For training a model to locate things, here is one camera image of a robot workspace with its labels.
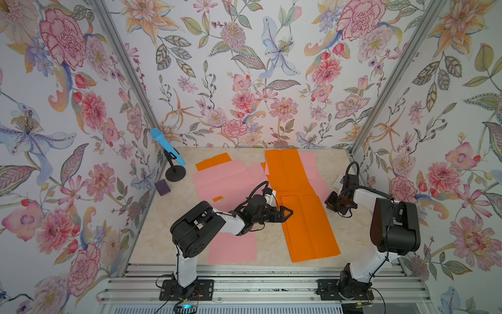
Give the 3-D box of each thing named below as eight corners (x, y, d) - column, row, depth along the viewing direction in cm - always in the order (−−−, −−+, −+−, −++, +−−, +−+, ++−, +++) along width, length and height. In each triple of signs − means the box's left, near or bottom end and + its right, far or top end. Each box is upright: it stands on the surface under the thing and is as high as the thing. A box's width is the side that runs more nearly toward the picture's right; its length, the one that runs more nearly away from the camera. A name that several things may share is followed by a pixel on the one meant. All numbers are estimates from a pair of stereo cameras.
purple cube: (162, 197, 103) (158, 191, 99) (157, 188, 106) (153, 182, 102) (171, 191, 105) (168, 185, 101) (167, 183, 108) (163, 177, 104)
